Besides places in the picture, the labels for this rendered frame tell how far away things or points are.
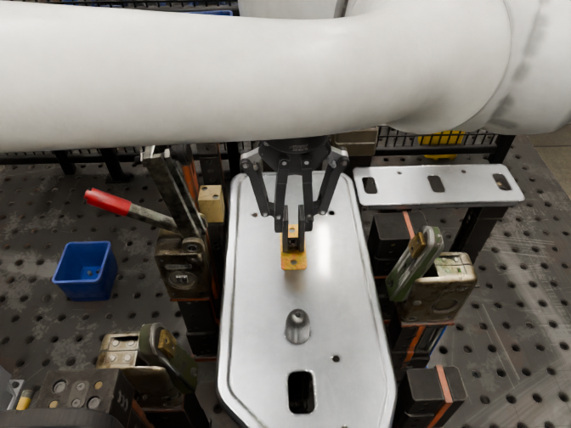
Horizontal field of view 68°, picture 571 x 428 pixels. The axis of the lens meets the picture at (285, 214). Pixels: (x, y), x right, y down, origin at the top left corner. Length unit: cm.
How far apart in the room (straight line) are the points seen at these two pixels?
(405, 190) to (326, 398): 39
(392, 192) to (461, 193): 12
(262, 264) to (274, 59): 49
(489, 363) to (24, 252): 108
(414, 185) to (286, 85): 62
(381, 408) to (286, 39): 45
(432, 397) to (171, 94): 50
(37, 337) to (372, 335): 71
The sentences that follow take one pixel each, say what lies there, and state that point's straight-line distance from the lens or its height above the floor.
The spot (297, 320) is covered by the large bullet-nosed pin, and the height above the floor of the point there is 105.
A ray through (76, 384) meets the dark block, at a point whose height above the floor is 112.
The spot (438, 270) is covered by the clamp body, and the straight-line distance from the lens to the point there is 62.
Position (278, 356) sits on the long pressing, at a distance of 57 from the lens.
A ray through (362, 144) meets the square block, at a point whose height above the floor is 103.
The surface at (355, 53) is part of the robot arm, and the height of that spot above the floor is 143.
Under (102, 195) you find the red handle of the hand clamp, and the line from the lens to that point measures 58.
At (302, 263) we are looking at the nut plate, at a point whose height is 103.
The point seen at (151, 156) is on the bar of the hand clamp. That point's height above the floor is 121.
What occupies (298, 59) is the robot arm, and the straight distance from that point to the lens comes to 19.
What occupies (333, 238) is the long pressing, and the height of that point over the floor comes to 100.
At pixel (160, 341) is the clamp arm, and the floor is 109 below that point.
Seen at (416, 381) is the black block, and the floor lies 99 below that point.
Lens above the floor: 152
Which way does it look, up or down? 47 degrees down
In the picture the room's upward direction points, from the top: straight up
